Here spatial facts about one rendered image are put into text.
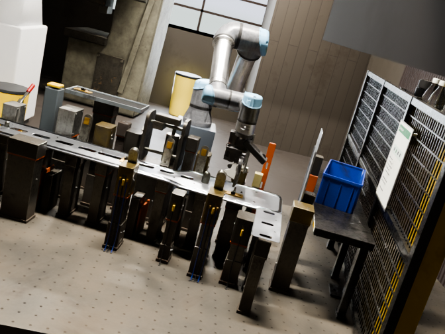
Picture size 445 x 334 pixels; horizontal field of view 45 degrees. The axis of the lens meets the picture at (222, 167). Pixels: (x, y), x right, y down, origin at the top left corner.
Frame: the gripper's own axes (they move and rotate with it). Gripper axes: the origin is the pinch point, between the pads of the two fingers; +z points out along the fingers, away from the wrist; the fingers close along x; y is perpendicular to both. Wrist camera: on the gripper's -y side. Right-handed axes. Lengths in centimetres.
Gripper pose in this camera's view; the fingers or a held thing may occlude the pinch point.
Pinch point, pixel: (236, 181)
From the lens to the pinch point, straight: 213.7
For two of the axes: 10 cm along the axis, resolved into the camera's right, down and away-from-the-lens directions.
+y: -9.6, -2.6, 0.6
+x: -1.3, 2.6, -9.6
